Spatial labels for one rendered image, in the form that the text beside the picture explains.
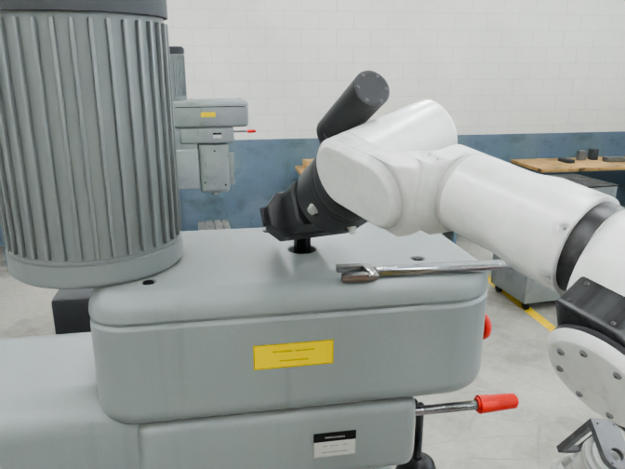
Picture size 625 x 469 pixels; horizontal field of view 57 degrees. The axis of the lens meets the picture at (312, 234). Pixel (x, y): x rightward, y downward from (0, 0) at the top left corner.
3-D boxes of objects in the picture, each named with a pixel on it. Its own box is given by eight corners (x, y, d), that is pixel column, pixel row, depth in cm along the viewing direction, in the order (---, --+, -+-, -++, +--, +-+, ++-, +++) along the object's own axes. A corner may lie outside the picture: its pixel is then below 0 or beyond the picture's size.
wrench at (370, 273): (531, 260, 70) (532, 253, 70) (549, 271, 67) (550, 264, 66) (336, 270, 67) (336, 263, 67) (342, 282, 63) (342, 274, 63)
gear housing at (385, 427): (365, 370, 96) (367, 315, 93) (416, 468, 73) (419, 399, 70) (158, 389, 90) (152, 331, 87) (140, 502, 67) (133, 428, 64)
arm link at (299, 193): (269, 262, 67) (302, 236, 57) (254, 184, 69) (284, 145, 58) (365, 248, 72) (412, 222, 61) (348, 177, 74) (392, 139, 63)
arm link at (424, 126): (413, 198, 62) (476, 159, 52) (334, 238, 58) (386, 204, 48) (364, 107, 63) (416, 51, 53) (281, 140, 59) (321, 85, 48)
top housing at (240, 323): (421, 309, 95) (427, 216, 91) (497, 396, 70) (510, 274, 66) (126, 331, 87) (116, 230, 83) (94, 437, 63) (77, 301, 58)
